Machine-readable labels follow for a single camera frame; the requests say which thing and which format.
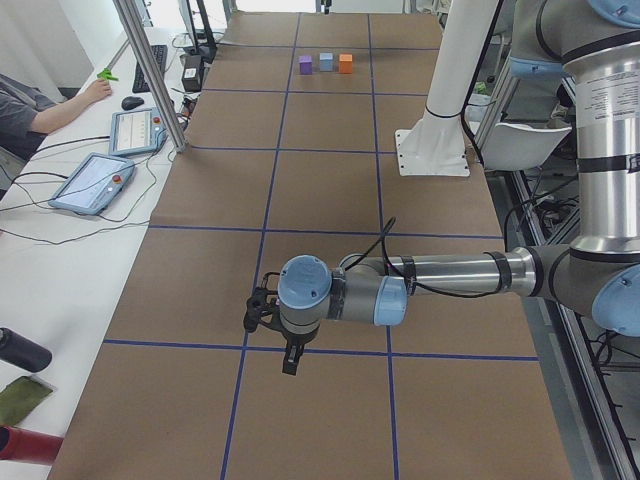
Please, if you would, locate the orange foam block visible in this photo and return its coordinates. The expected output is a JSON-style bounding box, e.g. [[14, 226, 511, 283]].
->
[[338, 53, 353, 75]]

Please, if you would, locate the light blue foam block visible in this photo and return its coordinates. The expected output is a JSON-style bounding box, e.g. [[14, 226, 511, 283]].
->
[[319, 52, 334, 72]]

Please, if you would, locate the operator forearm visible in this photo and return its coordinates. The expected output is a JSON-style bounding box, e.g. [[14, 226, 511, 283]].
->
[[29, 93, 91, 135]]

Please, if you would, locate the black device box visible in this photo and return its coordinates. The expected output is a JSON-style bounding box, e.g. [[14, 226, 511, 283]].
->
[[181, 55, 203, 92]]

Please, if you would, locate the far teach pendant tablet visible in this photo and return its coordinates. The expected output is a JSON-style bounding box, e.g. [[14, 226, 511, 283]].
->
[[109, 108, 167, 157]]

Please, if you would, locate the teach pendant tablet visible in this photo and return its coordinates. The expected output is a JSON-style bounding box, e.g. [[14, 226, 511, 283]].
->
[[48, 153, 135, 215], [109, 108, 167, 157]]

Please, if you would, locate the black water bottle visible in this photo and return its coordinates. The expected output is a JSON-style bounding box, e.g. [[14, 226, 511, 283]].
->
[[1, 327, 52, 373]]

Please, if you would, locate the green cloth pouch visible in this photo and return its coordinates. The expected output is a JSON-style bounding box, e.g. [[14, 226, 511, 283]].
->
[[1, 376, 53, 426]]

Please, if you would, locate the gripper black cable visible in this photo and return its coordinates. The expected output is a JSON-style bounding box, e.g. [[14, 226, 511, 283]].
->
[[339, 216, 506, 299]]

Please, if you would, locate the green toy object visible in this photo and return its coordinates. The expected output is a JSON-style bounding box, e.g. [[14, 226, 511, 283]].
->
[[97, 68, 119, 81]]

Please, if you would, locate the red bottle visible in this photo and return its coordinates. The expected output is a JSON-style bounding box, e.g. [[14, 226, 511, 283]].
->
[[1, 425, 64, 466]]

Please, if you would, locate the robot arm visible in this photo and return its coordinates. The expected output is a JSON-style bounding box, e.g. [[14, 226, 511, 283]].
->
[[243, 1, 639, 375]]

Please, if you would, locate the black computer keyboard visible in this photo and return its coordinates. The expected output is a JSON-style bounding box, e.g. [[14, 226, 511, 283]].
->
[[132, 44, 169, 94]]

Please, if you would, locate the aluminium frame post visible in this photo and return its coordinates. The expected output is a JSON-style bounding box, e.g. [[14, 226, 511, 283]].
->
[[113, 0, 187, 153]]

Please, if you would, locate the operator hand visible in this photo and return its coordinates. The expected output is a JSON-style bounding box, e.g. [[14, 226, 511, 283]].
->
[[82, 78, 113, 104]]

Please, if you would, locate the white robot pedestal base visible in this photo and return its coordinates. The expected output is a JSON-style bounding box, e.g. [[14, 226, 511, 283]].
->
[[395, 0, 500, 177]]

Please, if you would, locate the purple foam block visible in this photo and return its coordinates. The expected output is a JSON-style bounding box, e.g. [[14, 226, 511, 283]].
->
[[298, 55, 313, 75]]

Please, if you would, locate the white chair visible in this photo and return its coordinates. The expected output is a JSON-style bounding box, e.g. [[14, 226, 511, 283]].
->
[[482, 122, 571, 171]]

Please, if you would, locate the near teach pendant tablet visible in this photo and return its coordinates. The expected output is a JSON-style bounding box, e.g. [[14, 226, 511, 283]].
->
[[48, 153, 135, 215]]

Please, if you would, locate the black computer mouse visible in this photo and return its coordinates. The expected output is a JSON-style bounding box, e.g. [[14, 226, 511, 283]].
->
[[121, 96, 145, 111]]

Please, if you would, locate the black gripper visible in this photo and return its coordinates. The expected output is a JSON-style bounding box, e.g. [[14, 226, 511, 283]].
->
[[243, 272, 310, 375], [320, 0, 331, 14]]

